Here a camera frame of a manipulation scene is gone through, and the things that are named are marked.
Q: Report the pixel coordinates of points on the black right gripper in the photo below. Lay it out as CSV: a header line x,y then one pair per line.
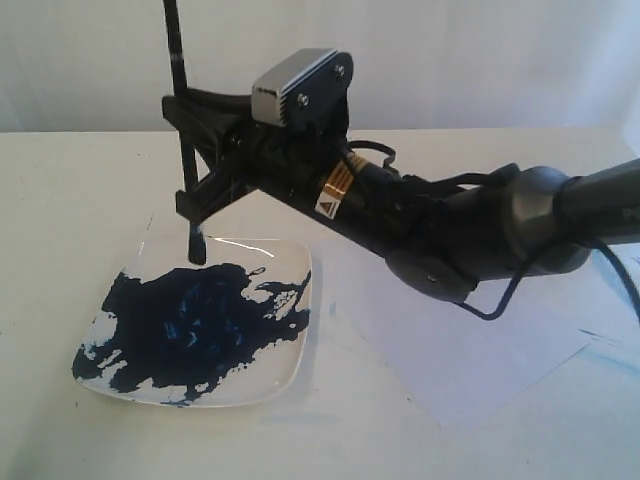
x,y
399,218

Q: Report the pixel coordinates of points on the black paintbrush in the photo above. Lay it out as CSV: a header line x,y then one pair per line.
x,y
179,84

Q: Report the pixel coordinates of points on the white paper sheet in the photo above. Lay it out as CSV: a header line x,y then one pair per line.
x,y
460,369

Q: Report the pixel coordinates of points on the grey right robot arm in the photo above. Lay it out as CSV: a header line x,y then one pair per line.
x,y
513,223

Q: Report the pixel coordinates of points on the white plate with blue paint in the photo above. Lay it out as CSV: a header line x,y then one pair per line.
x,y
228,333

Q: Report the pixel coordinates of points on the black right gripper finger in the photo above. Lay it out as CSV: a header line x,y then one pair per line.
x,y
210,117

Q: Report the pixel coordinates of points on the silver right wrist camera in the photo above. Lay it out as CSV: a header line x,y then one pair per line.
x,y
302,90

